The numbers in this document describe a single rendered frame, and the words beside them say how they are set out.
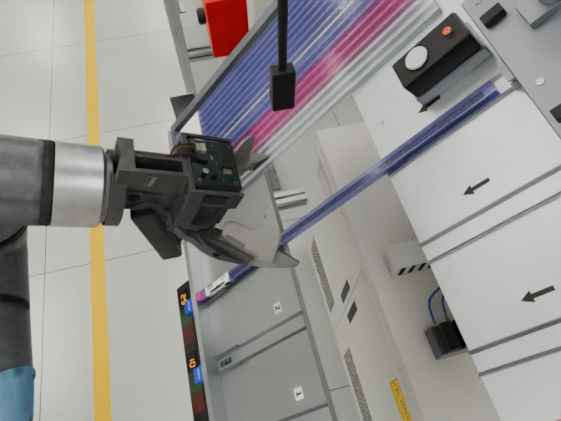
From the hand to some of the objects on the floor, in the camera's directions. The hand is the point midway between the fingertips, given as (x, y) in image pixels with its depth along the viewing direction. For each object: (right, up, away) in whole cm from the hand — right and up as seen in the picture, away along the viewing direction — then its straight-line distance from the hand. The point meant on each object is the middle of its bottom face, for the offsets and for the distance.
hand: (280, 210), depth 51 cm
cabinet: (+48, -35, +90) cm, 108 cm away
